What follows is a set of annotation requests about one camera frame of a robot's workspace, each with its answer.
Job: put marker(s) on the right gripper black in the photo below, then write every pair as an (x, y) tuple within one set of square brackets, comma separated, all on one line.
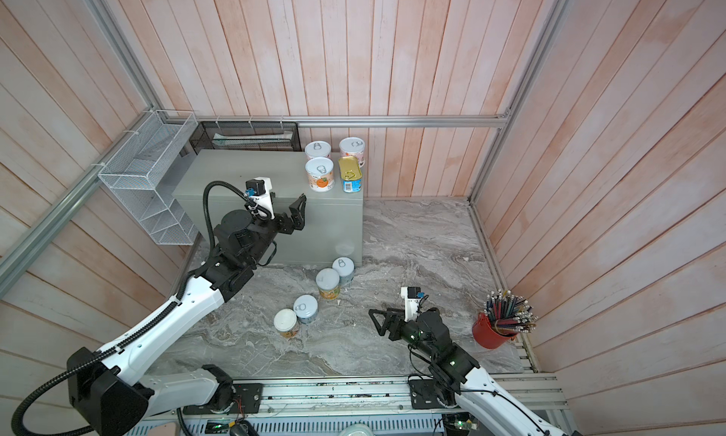
[(382, 327)]

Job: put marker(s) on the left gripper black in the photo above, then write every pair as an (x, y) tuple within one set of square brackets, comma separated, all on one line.
[(297, 215)]

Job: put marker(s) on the orange labelled can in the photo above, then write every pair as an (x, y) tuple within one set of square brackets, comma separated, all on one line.
[(320, 173)]

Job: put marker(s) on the pink labelled can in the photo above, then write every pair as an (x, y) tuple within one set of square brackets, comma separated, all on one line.
[(318, 149)]

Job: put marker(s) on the gold rectangular sardine tin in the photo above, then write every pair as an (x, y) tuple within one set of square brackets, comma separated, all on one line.
[(350, 174)]

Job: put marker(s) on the yellow can plastic lid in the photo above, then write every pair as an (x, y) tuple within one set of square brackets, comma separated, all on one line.
[(328, 283)]

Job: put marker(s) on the pink can front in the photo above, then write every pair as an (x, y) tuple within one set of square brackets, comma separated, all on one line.
[(353, 147)]

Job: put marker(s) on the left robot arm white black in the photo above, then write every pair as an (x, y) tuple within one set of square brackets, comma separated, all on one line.
[(110, 387)]

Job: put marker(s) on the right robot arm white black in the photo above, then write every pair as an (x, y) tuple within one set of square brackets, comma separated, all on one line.
[(458, 377)]

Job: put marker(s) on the teal labelled can near cabinet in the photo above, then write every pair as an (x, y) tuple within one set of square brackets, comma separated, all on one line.
[(345, 267)]

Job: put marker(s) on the blue labelled can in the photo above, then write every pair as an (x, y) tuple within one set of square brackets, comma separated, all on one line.
[(306, 308)]

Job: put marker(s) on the amber jar white lid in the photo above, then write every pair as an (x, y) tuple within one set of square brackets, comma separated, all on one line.
[(286, 323)]

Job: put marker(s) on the red pencil holder cup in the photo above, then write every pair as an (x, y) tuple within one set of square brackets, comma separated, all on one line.
[(504, 317)]

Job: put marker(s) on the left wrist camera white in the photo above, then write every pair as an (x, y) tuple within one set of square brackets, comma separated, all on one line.
[(259, 195)]

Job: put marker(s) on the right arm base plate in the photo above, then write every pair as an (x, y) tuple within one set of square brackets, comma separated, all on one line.
[(428, 394)]

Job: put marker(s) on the black wire mesh basket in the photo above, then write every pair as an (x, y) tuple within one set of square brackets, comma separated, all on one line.
[(267, 136)]

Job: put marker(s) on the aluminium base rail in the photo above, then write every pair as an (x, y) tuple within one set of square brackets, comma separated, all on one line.
[(329, 396)]

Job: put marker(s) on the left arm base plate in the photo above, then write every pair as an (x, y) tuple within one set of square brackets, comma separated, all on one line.
[(243, 398)]

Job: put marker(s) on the white wire mesh shelf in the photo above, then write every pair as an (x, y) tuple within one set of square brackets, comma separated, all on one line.
[(144, 171)]

